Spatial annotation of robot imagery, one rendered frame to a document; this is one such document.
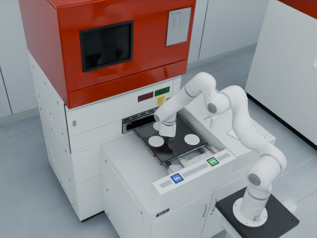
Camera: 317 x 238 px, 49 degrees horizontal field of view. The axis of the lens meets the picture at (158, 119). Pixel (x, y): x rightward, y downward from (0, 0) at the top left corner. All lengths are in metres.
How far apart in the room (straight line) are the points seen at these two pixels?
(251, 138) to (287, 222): 0.59
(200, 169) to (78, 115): 0.78
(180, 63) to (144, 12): 0.49
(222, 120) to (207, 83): 0.70
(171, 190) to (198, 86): 0.58
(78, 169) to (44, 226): 0.73
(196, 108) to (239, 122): 0.79
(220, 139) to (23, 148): 2.03
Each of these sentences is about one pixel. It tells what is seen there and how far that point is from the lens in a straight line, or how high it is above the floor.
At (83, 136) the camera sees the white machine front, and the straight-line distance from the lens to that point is 2.24.
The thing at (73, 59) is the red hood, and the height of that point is 1.53.
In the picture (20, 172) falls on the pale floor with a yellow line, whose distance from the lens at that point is 3.40.
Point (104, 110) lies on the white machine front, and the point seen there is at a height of 1.09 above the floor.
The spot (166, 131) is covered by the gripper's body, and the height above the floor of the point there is 1.02.
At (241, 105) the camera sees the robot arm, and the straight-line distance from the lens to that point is 1.76.
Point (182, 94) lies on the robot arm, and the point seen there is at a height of 1.37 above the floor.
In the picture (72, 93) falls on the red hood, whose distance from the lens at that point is 1.94.
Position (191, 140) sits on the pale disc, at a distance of 2.31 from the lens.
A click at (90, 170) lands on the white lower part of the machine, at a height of 0.61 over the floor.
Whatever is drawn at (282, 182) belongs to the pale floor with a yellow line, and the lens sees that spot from 3.51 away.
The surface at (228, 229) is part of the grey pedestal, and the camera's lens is 2.03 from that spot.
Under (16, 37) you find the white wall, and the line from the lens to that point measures 3.45.
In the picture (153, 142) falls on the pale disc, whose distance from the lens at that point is 2.26.
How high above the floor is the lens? 2.48
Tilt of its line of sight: 40 degrees down
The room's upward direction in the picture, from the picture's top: 5 degrees clockwise
